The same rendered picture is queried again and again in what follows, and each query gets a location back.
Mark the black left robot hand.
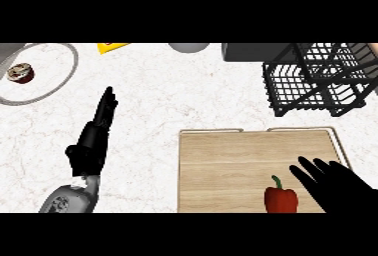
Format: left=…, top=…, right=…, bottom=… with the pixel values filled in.
left=63, top=85, right=119, bottom=178

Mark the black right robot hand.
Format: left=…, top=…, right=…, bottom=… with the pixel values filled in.
left=287, top=155, right=378, bottom=214

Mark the red bell pepper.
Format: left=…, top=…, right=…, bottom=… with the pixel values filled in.
left=262, top=174, right=299, bottom=214

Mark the wooden tray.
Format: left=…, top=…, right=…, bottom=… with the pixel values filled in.
left=175, top=126, right=352, bottom=214

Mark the white round plate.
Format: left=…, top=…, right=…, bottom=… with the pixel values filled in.
left=0, top=42, right=81, bottom=107

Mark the brown cupcake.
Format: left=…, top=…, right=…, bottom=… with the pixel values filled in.
left=5, top=62, right=36, bottom=85

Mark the yellow triangular object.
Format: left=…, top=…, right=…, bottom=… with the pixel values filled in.
left=95, top=42, right=131, bottom=55

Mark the grey round object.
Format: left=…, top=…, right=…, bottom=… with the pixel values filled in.
left=166, top=42, right=211, bottom=54

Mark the dark grey appliance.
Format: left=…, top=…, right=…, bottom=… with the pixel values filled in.
left=219, top=42, right=308, bottom=63

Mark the black wire tiered basket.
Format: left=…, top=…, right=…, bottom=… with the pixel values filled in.
left=259, top=42, right=378, bottom=118

